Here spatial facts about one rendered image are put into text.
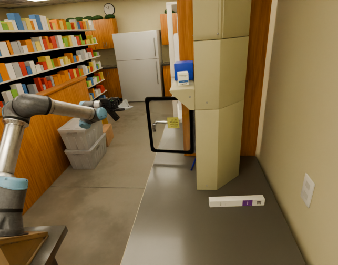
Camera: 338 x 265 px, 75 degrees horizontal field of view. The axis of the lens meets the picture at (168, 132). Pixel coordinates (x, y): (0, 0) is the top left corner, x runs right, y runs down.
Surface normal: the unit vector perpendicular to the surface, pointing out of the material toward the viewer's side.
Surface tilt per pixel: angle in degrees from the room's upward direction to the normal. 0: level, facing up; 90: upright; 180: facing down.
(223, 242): 0
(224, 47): 90
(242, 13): 90
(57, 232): 0
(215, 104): 90
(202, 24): 90
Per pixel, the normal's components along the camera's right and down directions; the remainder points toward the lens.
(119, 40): -0.11, 0.42
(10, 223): 0.80, -0.46
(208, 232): -0.07, -0.90
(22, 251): 1.00, -0.04
